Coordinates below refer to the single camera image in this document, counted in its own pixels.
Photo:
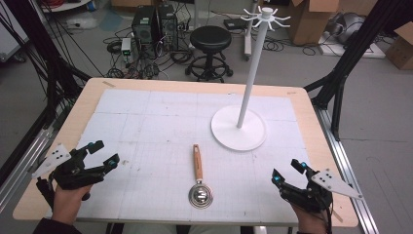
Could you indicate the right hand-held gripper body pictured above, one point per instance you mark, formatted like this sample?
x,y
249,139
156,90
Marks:
x,y
319,195

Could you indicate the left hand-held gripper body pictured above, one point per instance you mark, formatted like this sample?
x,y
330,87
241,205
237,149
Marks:
x,y
69,172

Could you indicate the person's right hand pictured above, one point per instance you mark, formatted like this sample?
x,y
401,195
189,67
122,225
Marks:
x,y
310,221

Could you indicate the person's left hand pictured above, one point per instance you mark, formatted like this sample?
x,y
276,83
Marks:
x,y
69,203

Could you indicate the white grid paper mat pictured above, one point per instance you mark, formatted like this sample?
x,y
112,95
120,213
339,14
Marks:
x,y
156,130

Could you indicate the white hook stand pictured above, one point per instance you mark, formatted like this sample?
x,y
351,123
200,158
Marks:
x,y
238,128

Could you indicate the small grey electronic box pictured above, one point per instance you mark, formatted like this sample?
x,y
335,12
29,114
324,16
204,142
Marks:
x,y
126,47

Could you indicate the white flat board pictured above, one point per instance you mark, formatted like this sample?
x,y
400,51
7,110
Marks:
x,y
354,50

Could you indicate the black computer tower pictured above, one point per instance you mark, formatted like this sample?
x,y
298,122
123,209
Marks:
x,y
168,27
144,24

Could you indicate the white floor stand pole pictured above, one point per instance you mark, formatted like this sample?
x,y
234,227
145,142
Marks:
x,y
249,35

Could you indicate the large open cardboard box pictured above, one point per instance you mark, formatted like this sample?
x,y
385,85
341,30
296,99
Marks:
x,y
311,22

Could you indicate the grey rounded device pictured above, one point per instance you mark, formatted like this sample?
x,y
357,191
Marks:
x,y
349,27

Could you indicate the black round stool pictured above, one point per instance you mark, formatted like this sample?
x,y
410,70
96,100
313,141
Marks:
x,y
211,39

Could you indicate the small cardboard box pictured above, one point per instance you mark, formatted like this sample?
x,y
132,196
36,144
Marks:
x,y
401,48

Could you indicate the flat black box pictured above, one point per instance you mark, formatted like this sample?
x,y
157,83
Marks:
x,y
235,23

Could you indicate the aluminium rail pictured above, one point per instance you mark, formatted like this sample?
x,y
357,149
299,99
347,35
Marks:
x,y
22,159
344,162

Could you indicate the black metal frame stand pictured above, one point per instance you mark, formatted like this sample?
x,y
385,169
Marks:
x,y
48,65
344,65

